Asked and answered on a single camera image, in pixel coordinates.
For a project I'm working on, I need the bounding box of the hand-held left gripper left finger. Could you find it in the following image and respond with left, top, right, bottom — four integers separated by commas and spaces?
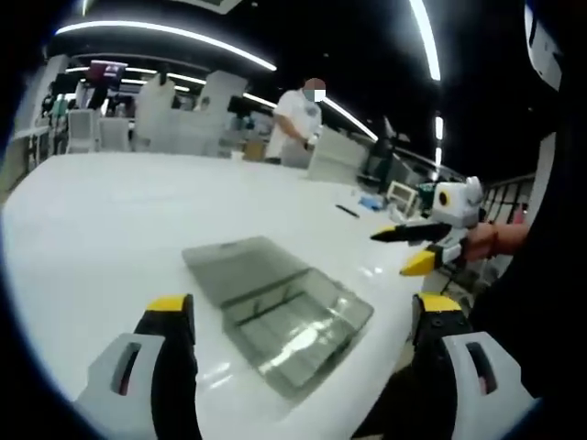
72, 293, 201, 440

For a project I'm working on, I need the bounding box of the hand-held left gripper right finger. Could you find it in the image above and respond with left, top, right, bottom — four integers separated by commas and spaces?
411, 291, 543, 440

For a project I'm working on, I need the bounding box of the transparent grey dual guide fixture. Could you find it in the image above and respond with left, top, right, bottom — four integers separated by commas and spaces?
182, 235, 375, 403

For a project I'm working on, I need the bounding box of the person's right hand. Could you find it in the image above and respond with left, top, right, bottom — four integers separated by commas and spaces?
464, 222, 529, 263

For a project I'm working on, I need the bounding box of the white framed device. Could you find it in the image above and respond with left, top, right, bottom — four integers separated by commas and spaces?
388, 180, 419, 217

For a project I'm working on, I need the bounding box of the metal railing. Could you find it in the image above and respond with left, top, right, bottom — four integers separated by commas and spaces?
483, 172, 537, 224

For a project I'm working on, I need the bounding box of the black stand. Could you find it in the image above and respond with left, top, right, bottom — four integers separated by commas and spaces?
373, 114, 403, 187

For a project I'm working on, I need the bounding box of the white upright panel box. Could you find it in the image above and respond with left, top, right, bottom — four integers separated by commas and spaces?
305, 127, 370, 183

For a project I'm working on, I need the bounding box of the person's dark clothing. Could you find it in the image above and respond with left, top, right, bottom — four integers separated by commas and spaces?
470, 0, 587, 440

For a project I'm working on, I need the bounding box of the short curved ceiling light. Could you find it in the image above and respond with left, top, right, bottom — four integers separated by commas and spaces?
406, 0, 442, 83

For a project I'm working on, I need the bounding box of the white worn device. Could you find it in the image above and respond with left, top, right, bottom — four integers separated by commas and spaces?
524, 0, 565, 92

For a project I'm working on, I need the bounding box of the white partition panel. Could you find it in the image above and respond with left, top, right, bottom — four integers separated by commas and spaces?
136, 74, 176, 153
200, 71, 249, 158

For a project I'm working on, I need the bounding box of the long curved ceiling light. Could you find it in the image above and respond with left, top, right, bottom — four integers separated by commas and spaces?
53, 19, 279, 72

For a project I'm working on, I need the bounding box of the purple screen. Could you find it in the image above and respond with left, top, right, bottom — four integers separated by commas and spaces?
88, 59, 126, 87

